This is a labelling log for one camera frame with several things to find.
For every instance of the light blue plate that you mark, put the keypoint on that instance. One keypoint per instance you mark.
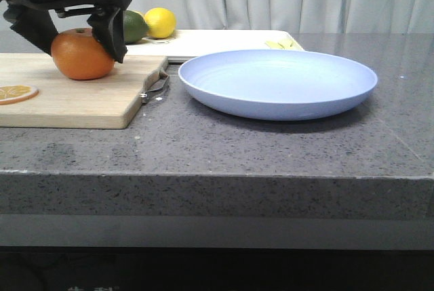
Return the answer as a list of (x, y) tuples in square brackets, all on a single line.
[(277, 85)]

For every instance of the orange slice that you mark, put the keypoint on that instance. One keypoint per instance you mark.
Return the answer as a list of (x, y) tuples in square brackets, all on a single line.
[(17, 93)]

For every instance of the green lime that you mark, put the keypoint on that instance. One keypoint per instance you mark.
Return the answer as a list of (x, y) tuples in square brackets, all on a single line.
[(134, 26)]

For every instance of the white serving tray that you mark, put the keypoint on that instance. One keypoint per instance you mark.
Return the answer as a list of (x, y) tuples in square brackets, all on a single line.
[(186, 44)]

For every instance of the yellow lemon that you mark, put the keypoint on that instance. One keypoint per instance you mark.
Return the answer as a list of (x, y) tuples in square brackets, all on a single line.
[(161, 22)]

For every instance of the orange fruit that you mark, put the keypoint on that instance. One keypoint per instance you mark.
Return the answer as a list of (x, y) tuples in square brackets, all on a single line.
[(78, 55)]

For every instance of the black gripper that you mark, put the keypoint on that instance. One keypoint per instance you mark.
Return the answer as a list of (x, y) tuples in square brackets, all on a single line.
[(33, 22)]

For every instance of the wooden cutting board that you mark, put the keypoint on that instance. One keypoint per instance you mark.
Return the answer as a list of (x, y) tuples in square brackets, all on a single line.
[(110, 102)]

